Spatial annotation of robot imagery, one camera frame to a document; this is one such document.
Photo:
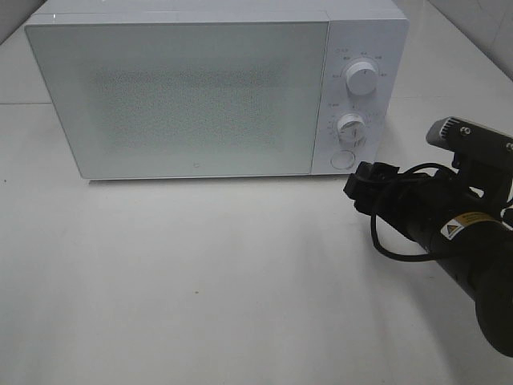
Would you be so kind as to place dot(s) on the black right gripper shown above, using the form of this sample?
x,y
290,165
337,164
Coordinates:
x,y
449,214

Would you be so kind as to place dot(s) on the round white door button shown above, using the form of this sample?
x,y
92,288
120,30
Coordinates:
x,y
343,160

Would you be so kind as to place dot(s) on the white timer knob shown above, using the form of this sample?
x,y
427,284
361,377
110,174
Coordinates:
x,y
350,128

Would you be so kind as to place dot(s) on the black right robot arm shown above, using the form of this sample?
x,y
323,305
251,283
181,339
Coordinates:
x,y
487,279

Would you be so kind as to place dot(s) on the upper white dial knob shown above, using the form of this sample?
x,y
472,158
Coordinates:
x,y
361,77

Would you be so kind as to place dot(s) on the white microwave oven body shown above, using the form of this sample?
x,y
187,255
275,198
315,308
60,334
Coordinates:
x,y
357,30

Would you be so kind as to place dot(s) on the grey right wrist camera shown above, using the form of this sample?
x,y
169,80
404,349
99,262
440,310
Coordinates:
x,y
471,141

